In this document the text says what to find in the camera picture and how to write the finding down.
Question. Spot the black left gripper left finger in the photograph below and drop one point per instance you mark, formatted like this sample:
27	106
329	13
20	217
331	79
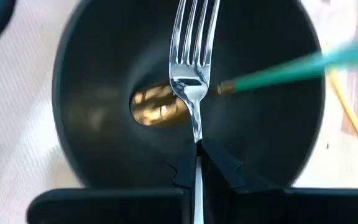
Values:
104	207

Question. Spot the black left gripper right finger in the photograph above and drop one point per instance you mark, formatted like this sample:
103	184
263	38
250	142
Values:
291	207

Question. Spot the yellow chopstick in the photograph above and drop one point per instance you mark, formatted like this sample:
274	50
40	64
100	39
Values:
351	115

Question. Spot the black round bowl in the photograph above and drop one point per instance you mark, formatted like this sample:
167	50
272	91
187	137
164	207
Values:
104	62

